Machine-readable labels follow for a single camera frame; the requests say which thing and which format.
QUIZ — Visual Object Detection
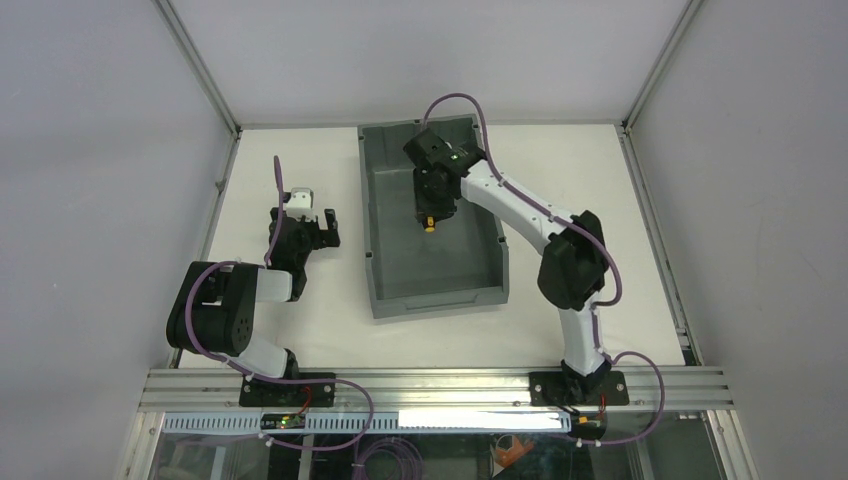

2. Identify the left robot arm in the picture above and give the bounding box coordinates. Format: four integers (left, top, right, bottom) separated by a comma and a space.
166, 207, 341, 384

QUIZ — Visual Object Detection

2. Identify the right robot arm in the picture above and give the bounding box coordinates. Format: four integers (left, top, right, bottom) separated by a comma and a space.
403, 129, 612, 404

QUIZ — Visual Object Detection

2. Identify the grey plastic bin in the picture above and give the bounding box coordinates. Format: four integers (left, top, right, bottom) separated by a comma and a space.
357, 119, 510, 320

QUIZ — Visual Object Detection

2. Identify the orange object under table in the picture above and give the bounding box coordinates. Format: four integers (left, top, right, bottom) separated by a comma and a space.
491, 434, 535, 469

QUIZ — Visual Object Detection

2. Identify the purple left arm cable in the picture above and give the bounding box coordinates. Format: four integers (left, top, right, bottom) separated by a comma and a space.
184, 155, 376, 454

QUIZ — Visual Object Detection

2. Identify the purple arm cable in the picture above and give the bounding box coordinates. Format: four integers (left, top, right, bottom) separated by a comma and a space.
184, 155, 376, 454
421, 93, 666, 446

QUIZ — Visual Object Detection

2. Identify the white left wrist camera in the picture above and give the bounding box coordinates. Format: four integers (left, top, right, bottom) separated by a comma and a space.
284, 187, 316, 222

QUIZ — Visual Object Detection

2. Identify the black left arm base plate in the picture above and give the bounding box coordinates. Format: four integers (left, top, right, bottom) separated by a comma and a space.
238, 371, 336, 408

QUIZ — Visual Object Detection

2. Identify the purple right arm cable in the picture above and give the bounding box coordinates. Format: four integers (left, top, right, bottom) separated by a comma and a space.
421, 93, 666, 446

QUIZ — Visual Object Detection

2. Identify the aluminium mounting rail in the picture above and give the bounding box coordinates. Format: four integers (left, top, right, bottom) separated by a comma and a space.
138, 366, 735, 413

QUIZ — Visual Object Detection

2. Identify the left aluminium frame post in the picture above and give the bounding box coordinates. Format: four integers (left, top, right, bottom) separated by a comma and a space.
152, 0, 241, 137

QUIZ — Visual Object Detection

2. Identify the aluminium frame post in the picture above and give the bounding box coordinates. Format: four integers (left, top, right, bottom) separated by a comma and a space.
152, 0, 241, 137
621, 0, 705, 135

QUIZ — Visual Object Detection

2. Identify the slotted white cable duct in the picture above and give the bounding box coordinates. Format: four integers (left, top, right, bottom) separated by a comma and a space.
162, 409, 571, 436

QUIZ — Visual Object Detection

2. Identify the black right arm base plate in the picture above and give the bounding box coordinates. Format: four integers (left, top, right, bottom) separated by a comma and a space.
528, 371, 630, 407

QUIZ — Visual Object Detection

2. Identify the right aluminium frame post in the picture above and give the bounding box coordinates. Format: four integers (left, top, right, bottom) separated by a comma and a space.
621, 0, 705, 135

